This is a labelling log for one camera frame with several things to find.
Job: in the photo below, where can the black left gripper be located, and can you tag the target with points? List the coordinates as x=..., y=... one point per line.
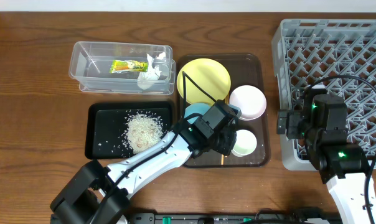
x=226, y=143

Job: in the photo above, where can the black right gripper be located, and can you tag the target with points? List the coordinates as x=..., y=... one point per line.
x=295, y=118

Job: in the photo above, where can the pale green cup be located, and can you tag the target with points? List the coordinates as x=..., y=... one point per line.
x=245, y=144

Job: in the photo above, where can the light blue bowl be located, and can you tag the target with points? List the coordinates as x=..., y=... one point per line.
x=202, y=108

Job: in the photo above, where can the pink bowl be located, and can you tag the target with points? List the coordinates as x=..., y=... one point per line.
x=251, y=101

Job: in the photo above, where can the yellow plate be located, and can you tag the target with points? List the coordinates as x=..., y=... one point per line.
x=208, y=74

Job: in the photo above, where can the rice food waste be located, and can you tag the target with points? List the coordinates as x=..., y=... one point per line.
x=143, y=133

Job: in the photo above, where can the white tissue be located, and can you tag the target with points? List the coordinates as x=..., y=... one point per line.
x=147, y=79

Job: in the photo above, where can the green snack wrapper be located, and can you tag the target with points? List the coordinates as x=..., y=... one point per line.
x=121, y=66

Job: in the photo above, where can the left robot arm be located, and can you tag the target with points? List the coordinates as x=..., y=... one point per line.
x=101, y=195

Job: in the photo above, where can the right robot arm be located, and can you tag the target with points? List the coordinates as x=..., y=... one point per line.
x=343, y=166

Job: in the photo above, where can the grey dishwasher rack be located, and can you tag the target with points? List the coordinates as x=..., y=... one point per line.
x=307, y=50

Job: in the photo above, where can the wooden chopstick left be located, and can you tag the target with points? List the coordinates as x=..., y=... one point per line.
x=222, y=159

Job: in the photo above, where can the black tray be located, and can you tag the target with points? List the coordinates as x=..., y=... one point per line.
x=94, y=109

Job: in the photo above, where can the clear plastic bin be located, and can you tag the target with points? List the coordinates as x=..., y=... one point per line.
x=91, y=62

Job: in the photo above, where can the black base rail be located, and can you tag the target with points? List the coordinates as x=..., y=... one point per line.
x=265, y=215

